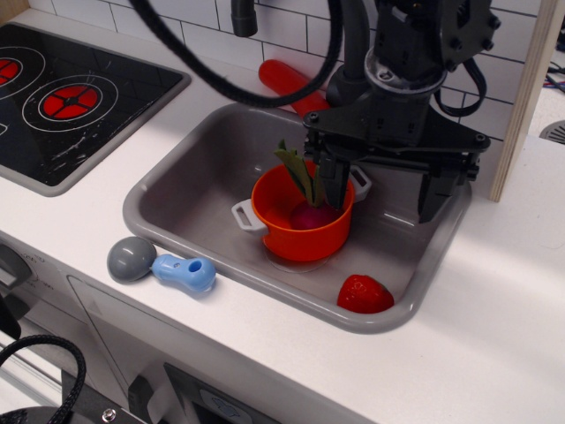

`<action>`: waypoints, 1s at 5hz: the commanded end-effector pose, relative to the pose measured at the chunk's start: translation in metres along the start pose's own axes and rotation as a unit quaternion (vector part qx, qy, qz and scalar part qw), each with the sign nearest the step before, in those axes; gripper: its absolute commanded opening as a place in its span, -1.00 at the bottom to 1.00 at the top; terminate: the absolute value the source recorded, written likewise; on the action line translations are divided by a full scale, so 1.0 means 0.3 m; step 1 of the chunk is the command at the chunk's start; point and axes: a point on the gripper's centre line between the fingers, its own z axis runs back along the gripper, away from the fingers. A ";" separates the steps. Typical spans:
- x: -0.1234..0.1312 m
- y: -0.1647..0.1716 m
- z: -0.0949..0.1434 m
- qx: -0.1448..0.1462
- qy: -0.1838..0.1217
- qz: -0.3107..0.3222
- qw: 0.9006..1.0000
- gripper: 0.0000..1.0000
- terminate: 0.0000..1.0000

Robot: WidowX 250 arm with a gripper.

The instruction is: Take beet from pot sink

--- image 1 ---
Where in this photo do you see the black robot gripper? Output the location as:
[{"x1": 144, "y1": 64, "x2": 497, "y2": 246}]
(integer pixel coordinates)
[{"x1": 304, "y1": 93, "x2": 491, "y2": 223}]

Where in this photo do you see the purple beet with green leaves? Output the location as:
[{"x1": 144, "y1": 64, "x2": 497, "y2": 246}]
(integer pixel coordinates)
[{"x1": 275, "y1": 140, "x2": 342, "y2": 231}]

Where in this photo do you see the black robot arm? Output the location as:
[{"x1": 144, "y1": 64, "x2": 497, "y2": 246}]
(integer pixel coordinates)
[{"x1": 304, "y1": 1, "x2": 501, "y2": 223}]

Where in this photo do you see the orange toy pot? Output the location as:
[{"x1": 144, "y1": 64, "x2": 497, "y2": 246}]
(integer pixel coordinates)
[{"x1": 231, "y1": 164, "x2": 373, "y2": 261}]

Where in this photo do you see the grey plastic sink basin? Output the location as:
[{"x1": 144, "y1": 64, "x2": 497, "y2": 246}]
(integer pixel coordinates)
[{"x1": 124, "y1": 104, "x2": 471, "y2": 334}]

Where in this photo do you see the dark grey toy faucet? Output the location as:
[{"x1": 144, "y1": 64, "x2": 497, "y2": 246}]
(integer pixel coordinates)
[{"x1": 230, "y1": 0, "x2": 370, "y2": 106}]

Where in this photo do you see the red toy strawberry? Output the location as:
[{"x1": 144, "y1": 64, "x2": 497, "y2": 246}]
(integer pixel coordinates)
[{"x1": 336, "y1": 275, "x2": 395, "y2": 314}]

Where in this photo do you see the light wooden side panel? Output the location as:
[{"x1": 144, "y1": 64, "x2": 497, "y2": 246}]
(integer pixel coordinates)
[{"x1": 489, "y1": 1, "x2": 564, "y2": 202}]

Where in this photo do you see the red toy sausage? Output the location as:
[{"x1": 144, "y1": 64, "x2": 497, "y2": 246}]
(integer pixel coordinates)
[{"x1": 259, "y1": 59, "x2": 330, "y2": 117}]

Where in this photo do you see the round metal vent grille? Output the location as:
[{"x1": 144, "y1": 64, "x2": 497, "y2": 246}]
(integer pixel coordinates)
[{"x1": 539, "y1": 120, "x2": 565, "y2": 145}]

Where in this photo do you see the blue and grey toy scoop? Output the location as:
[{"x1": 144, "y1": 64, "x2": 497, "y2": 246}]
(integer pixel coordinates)
[{"x1": 107, "y1": 237, "x2": 216, "y2": 293}]

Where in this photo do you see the black toy stove top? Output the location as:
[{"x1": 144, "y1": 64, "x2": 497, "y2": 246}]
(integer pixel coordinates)
[{"x1": 1, "y1": 23, "x2": 191, "y2": 197}]

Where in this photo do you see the grey oven knob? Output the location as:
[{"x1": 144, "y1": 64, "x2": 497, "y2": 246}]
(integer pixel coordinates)
[{"x1": 0, "y1": 245, "x2": 33, "y2": 290}]

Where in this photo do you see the black braided cable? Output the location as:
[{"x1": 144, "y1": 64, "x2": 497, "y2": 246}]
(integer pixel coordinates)
[{"x1": 127, "y1": 0, "x2": 344, "y2": 109}]

